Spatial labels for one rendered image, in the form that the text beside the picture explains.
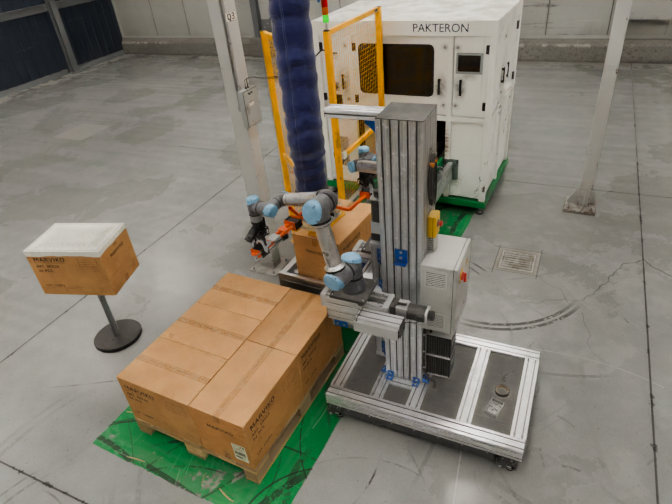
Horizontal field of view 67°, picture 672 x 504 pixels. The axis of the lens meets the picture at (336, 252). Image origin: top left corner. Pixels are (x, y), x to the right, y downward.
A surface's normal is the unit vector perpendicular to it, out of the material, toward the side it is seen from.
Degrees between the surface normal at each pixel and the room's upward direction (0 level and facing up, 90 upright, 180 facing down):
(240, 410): 0
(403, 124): 90
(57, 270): 90
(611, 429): 0
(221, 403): 0
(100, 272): 90
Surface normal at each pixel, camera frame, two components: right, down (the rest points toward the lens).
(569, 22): -0.41, 0.54
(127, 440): -0.09, -0.83
